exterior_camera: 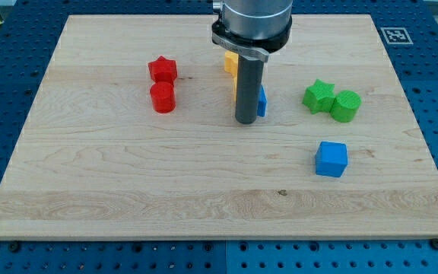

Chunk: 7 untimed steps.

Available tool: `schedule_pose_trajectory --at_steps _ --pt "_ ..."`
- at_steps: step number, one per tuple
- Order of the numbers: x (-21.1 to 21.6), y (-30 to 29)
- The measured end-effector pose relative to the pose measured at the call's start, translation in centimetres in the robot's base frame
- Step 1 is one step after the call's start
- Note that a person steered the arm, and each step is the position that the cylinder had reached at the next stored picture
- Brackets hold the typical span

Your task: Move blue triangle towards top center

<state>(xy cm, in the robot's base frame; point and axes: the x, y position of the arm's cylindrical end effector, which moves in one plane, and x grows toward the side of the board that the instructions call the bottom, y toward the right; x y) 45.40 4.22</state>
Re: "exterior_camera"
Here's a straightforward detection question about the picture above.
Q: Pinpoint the black board clamp bolt right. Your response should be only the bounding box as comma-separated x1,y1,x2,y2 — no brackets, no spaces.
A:
429,238,438,250

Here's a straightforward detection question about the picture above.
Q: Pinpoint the red cylinder block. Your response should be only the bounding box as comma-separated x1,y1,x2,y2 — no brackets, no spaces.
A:
150,81,176,113

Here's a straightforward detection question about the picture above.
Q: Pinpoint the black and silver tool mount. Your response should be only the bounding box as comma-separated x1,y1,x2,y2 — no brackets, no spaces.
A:
211,18,292,62

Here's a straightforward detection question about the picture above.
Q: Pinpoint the black board clamp bolt left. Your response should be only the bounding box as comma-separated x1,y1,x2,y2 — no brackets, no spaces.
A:
8,241,21,253

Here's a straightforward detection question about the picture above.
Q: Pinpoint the black board clamp bolt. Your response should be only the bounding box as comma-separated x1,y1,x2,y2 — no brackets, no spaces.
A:
429,238,438,250
8,241,21,253

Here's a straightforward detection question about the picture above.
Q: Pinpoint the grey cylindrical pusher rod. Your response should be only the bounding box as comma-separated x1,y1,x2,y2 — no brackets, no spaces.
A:
235,56,264,124

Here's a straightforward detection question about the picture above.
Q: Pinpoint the green star block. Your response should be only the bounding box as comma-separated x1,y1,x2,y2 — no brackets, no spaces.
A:
302,79,335,114

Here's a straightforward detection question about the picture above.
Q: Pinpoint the green cylinder block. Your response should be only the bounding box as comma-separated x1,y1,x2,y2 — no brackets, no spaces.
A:
330,90,362,123

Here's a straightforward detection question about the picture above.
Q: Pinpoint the yellow block upper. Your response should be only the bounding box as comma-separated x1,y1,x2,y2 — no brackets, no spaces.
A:
224,51,239,78

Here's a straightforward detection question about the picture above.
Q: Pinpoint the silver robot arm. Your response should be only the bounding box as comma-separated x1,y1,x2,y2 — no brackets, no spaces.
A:
211,0,293,124

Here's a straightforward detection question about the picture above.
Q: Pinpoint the blue triangle block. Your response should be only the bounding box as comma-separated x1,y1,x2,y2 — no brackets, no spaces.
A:
257,85,268,117

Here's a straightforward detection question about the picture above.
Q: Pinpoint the wooden board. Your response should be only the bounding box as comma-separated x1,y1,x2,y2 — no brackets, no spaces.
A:
0,14,438,241

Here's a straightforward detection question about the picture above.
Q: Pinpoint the red star block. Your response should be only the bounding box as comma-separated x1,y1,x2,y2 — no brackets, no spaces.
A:
148,56,178,85

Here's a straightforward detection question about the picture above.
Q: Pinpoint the blue cube block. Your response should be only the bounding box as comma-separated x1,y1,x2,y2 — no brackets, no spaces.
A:
315,142,348,177

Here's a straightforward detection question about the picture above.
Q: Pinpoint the white fiducial marker tag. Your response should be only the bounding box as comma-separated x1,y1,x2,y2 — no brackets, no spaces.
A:
380,27,413,45

